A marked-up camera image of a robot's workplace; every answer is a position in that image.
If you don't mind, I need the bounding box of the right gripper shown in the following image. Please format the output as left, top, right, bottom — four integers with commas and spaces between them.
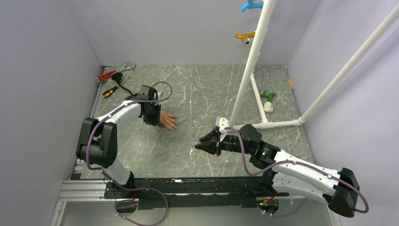
195, 129, 253, 156

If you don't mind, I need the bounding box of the blue faucet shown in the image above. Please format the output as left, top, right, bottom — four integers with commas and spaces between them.
241, 0, 264, 12

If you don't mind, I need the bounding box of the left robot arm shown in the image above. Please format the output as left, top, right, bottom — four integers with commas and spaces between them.
76, 85, 161, 198

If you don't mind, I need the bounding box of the yellow black screwdriver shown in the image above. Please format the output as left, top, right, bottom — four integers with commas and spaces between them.
102, 76, 131, 99

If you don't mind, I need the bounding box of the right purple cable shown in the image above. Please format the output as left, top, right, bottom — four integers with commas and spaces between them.
223, 126, 370, 218

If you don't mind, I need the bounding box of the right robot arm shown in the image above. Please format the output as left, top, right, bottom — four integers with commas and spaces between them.
192, 124, 369, 218

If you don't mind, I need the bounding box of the silver spanner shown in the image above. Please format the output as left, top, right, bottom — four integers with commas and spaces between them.
261, 67, 269, 90

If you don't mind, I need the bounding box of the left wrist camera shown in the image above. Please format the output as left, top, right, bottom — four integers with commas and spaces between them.
136, 85, 163, 101

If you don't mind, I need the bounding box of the mannequin practice hand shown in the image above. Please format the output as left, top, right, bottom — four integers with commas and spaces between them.
158, 110, 179, 131

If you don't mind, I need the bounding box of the white pvc pipe frame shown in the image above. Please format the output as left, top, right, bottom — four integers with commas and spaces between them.
228, 0, 399, 130

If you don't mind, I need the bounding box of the green faucet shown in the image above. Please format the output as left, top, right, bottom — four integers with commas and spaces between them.
260, 89, 276, 102

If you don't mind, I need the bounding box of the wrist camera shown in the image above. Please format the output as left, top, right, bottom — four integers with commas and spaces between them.
136, 85, 163, 101
212, 116, 229, 134

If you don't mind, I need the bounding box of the black hand stand cable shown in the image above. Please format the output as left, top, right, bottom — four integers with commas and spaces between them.
111, 72, 135, 97

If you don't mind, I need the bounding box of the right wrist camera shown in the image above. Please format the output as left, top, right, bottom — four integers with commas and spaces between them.
212, 116, 229, 134

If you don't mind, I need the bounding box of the orange faucet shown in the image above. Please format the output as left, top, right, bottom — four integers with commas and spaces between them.
235, 32, 255, 45

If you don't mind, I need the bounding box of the clear nail polish bottle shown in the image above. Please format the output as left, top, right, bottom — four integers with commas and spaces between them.
190, 139, 200, 147

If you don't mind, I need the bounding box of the red handled adjustable wrench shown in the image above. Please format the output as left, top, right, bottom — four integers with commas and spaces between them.
94, 64, 136, 82

